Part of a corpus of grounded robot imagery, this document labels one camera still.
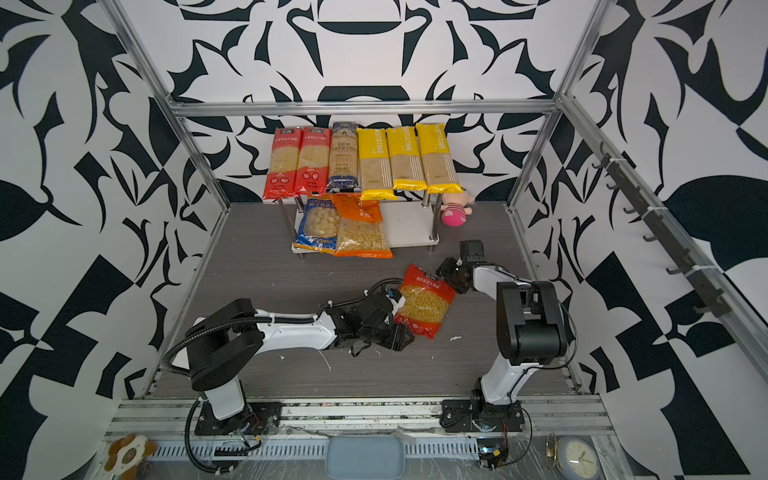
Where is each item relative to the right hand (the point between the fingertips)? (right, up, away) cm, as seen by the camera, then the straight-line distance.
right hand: (444, 269), depth 97 cm
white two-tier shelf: (-11, +15, +5) cm, 20 cm away
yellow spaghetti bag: (-22, +29, -18) cm, 41 cm away
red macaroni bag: (-6, -9, -6) cm, 12 cm away
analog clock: (+22, -37, -31) cm, 53 cm away
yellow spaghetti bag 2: (-13, +31, -16) cm, 38 cm away
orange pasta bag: (-27, +13, 0) cm, 30 cm away
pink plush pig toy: (+6, +20, +13) cm, 25 cm away
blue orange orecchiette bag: (-41, +14, +3) cm, 44 cm away
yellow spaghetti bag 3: (-5, +28, -19) cm, 34 cm away
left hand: (-11, -15, -15) cm, 24 cm away
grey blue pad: (-23, -38, -30) cm, 54 cm away
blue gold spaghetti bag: (-30, +31, -16) cm, 46 cm away
